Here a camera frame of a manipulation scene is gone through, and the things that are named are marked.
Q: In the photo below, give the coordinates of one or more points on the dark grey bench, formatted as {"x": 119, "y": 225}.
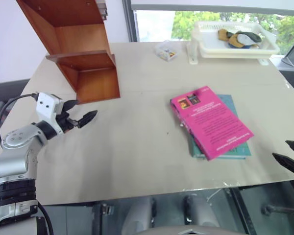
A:
{"x": 7, "y": 90}

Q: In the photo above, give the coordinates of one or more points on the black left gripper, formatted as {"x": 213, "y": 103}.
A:
{"x": 65, "y": 121}

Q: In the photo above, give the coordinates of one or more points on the small clear plastic box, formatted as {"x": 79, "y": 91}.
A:
{"x": 167, "y": 51}

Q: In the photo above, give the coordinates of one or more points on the black floor stand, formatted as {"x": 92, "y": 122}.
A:
{"x": 281, "y": 209}

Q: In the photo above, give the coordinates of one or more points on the white plastic basket stand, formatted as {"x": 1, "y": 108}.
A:
{"x": 192, "y": 55}

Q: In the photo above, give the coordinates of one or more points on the brown wooden bookshelf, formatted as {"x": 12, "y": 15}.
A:
{"x": 88, "y": 61}

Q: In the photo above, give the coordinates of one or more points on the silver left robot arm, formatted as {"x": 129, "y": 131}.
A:
{"x": 13, "y": 161}

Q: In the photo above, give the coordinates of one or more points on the dark green cloth piece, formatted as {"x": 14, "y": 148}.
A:
{"x": 252, "y": 36}

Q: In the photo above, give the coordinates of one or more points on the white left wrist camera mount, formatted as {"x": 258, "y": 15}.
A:
{"x": 47, "y": 104}

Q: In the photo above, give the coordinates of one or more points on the grey stacked boards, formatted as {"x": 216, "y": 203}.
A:
{"x": 102, "y": 8}

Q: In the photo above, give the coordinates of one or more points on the white plastic basket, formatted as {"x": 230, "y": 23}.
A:
{"x": 210, "y": 41}

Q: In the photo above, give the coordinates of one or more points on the teal book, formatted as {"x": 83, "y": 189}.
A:
{"x": 226, "y": 102}

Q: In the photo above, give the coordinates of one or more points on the white roller blind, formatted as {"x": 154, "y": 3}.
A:
{"x": 210, "y": 5}

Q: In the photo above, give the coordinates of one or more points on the dark window frame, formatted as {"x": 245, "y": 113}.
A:
{"x": 131, "y": 22}

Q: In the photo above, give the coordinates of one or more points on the tan cloth piece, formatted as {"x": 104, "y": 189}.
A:
{"x": 223, "y": 34}

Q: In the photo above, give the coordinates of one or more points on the pink book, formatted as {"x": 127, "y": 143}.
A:
{"x": 210, "y": 120}

